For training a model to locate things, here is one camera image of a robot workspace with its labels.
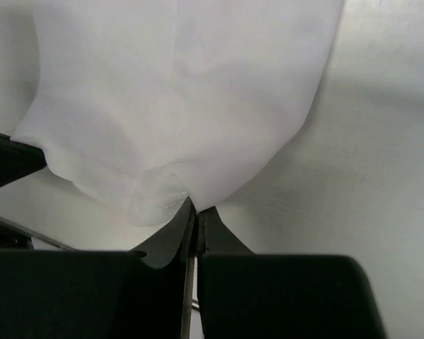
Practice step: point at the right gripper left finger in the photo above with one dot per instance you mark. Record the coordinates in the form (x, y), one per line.
(144, 292)

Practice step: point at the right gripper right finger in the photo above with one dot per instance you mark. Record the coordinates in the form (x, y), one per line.
(242, 294)

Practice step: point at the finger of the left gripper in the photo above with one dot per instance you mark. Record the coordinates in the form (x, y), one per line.
(18, 160)

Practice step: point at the white t-shirt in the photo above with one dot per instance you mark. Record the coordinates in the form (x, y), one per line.
(143, 104)

